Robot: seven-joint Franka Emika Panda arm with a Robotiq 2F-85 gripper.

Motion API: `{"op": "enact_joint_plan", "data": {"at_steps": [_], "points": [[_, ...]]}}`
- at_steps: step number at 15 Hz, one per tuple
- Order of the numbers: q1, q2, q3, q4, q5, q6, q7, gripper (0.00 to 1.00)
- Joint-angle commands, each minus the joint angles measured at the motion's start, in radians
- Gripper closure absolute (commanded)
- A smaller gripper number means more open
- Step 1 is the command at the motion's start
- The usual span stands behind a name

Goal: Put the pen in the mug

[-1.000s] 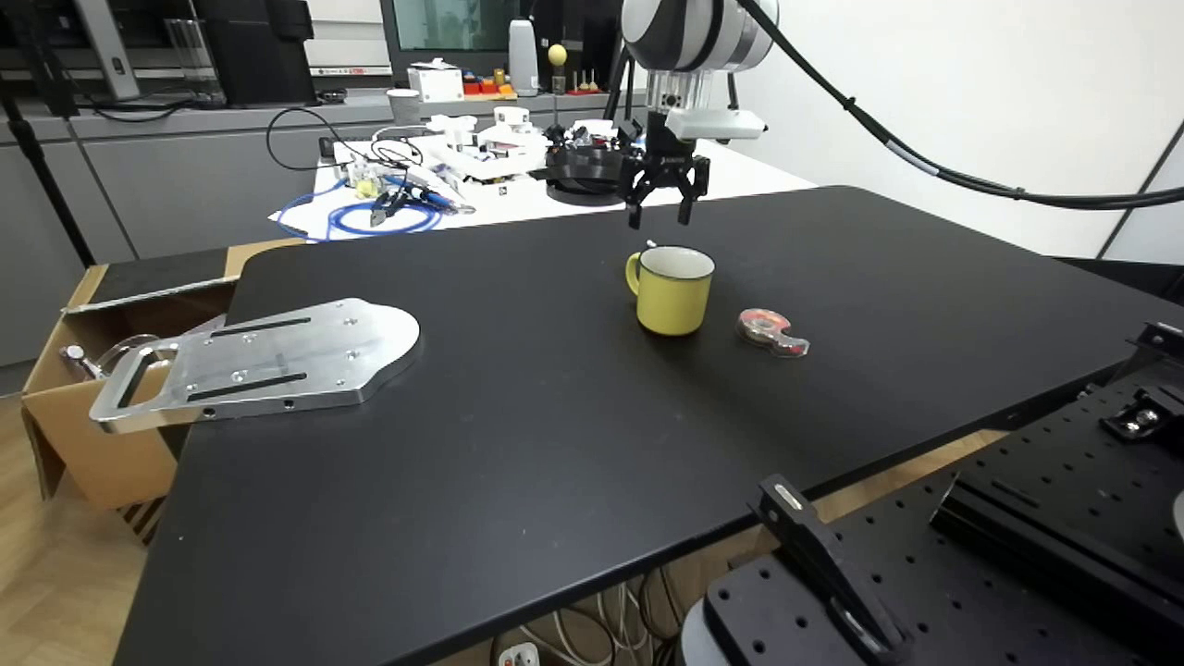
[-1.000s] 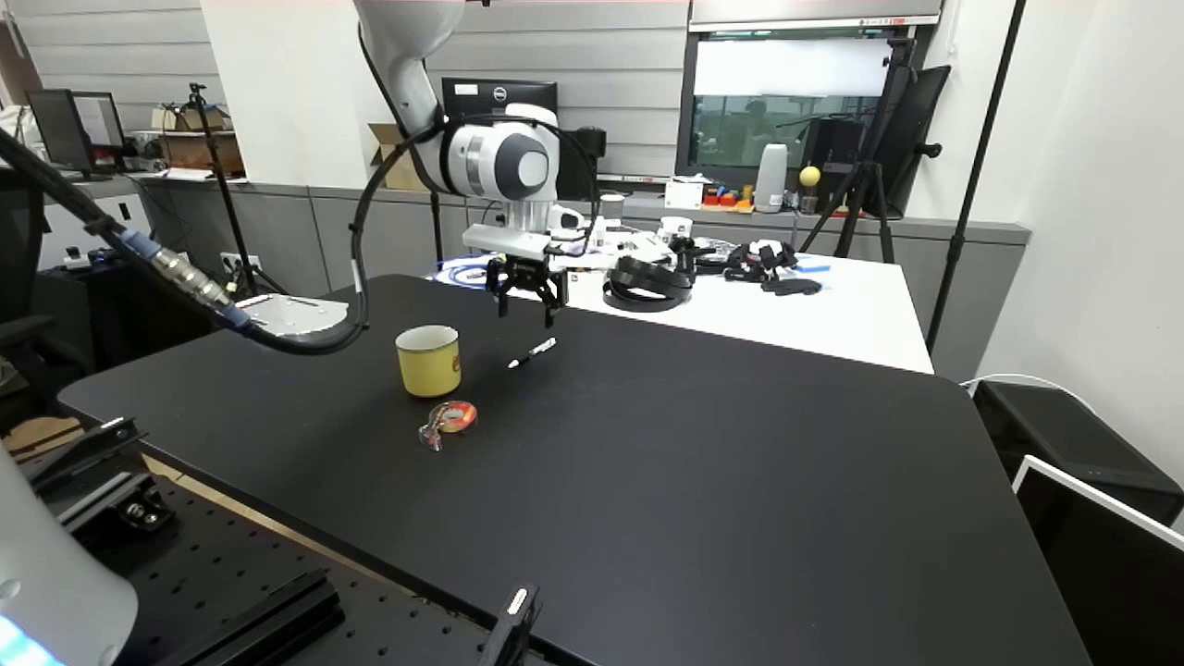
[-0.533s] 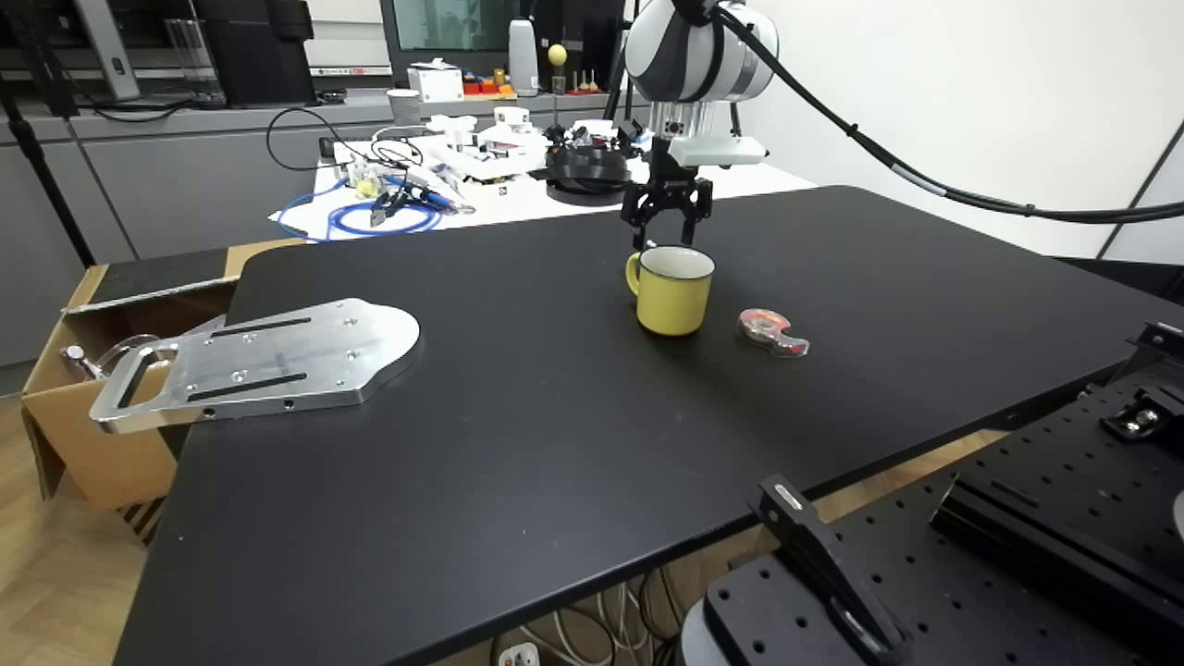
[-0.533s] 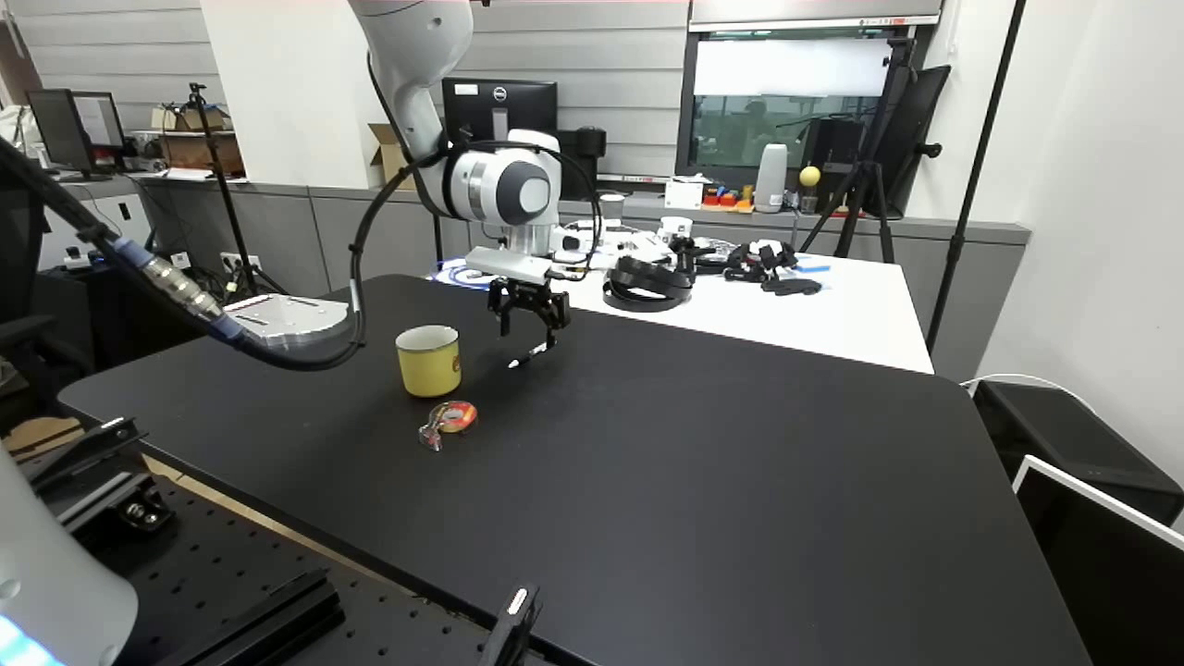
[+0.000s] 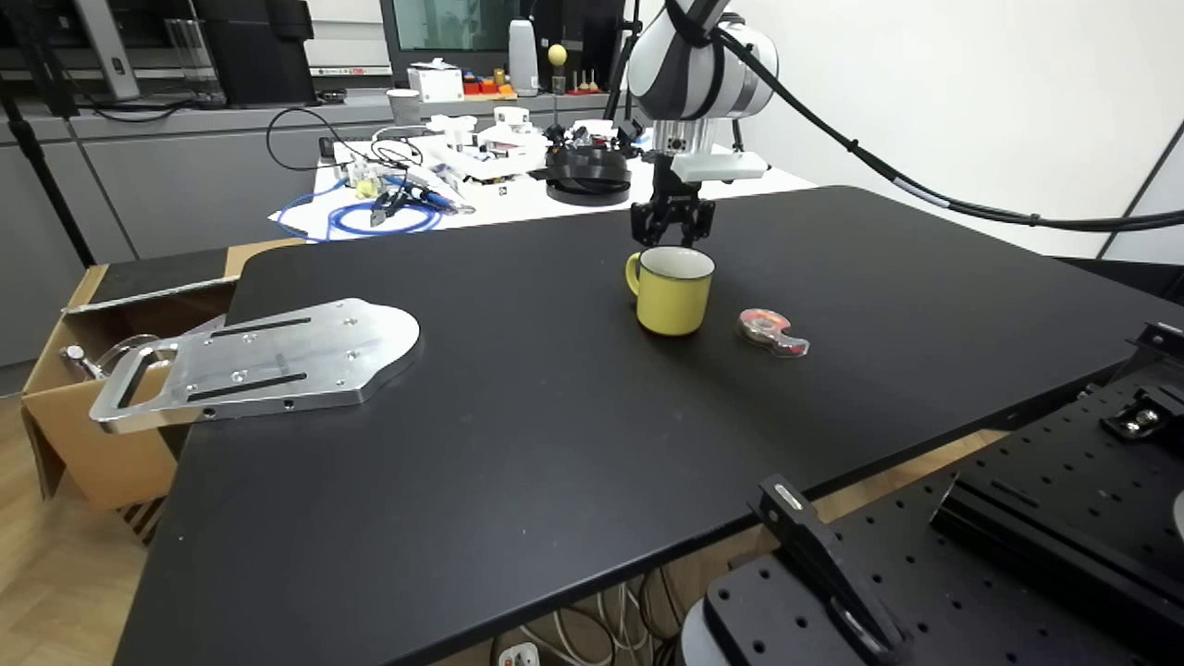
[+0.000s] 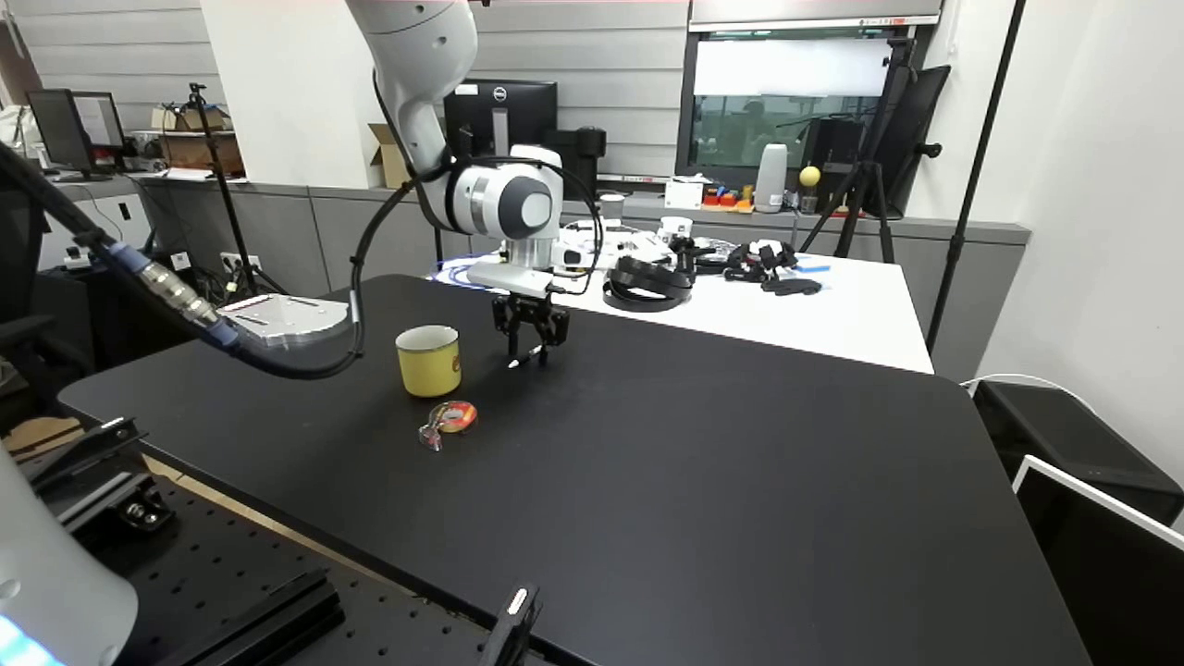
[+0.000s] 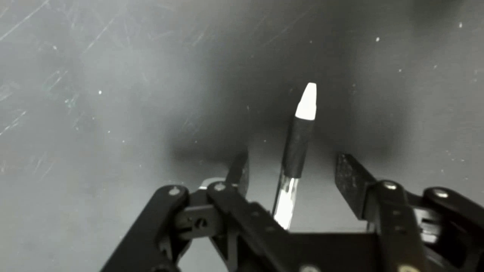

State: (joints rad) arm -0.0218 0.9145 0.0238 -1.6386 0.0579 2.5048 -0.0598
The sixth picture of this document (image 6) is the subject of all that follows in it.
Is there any white electronics clutter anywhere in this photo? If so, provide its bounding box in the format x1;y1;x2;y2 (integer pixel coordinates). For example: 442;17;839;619
542;216;697;277

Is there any black vertical pole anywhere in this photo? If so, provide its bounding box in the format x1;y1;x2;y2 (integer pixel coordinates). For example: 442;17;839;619
921;0;1034;355

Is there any black VR headset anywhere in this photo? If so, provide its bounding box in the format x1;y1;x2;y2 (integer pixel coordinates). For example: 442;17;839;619
599;251;699;315

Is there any black camera tripod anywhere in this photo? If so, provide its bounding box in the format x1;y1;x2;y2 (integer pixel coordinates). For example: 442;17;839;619
801;33;956;267

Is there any black perforated optical breadboard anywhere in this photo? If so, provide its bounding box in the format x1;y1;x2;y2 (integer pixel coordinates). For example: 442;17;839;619
0;417;548;666

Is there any white framed dark panel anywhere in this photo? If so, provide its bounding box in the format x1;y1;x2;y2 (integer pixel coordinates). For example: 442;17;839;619
1010;451;1184;666

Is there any white table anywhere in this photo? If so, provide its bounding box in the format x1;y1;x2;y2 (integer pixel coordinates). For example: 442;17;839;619
429;229;935;377

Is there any yellow enamel mug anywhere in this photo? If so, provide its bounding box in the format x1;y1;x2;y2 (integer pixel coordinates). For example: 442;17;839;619
392;320;466;403

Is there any black camera clamp mount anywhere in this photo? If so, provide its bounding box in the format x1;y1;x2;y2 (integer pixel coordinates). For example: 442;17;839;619
477;584;542;666

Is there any black box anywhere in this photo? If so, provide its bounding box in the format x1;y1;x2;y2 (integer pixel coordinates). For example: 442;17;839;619
972;377;1184;530

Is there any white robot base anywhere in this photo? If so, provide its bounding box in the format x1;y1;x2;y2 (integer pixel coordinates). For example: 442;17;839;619
0;445;144;666

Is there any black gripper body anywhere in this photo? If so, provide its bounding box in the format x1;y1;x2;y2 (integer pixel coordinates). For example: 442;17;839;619
492;293;575;341

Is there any thin black light stand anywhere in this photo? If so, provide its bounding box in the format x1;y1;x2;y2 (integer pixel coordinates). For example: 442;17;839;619
181;77;270;302

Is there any black bracket with screw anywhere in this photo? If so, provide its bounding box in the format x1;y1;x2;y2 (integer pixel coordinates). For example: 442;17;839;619
24;414;174;535

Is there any dark wall monitor screen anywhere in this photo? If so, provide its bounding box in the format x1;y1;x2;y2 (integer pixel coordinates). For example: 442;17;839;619
680;29;921;190

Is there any desktop monitor with stand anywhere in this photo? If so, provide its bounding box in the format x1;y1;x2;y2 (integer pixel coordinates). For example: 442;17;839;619
27;84;135;176

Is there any black robot cable conduit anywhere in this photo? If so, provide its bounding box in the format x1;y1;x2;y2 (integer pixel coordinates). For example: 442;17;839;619
0;140;429;381

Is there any white cylinder speaker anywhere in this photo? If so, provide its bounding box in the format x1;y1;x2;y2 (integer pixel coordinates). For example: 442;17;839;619
752;140;792;216

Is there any red transparent tape dispenser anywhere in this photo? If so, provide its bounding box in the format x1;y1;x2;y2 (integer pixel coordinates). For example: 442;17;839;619
416;396;480;454

